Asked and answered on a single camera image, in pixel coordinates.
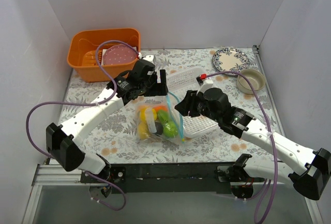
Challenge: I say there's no beige ceramic bowl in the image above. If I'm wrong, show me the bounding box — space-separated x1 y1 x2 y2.
236 69 266 95

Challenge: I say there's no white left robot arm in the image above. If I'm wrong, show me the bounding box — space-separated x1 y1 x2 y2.
46 55 168 183

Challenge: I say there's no green avocado half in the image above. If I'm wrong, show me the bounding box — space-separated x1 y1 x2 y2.
157 110 170 123

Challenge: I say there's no yellow lemon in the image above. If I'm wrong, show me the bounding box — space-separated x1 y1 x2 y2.
139 108 157 122

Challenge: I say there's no orange plastic tub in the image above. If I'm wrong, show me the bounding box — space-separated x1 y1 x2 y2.
67 28 140 82

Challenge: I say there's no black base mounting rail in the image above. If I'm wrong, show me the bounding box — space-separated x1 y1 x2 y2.
80 161 259 196

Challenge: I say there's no orange tangerine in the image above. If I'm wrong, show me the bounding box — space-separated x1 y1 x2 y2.
153 106 168 112

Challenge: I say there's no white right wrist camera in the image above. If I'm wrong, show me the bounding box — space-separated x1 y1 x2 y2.
196 73 214 95

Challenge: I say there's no pink polka dot plate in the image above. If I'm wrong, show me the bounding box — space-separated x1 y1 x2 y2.
102 44 137 65

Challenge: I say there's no floral table mat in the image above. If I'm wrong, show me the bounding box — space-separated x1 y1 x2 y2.
65 48 284 163

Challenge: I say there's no bumpy green lime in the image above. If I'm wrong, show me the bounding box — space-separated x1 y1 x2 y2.
162 121 178 138

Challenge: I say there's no orange dish rack insert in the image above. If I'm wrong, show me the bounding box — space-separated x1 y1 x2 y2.
80 49 103 67

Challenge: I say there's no orange yellow peach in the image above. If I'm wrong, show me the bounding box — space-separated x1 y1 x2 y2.
137 105 148 112

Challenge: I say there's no white perforated plastic basket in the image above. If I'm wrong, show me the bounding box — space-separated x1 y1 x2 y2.
167 67 218 138

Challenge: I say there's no blue floral ceramic plate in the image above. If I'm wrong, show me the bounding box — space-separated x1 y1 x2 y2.
212 47 250 76

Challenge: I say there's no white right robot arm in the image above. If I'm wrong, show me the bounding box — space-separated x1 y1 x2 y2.
175 87 330 200

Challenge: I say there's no clear zip top bag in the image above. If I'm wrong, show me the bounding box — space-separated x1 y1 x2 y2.
136 92 185 142

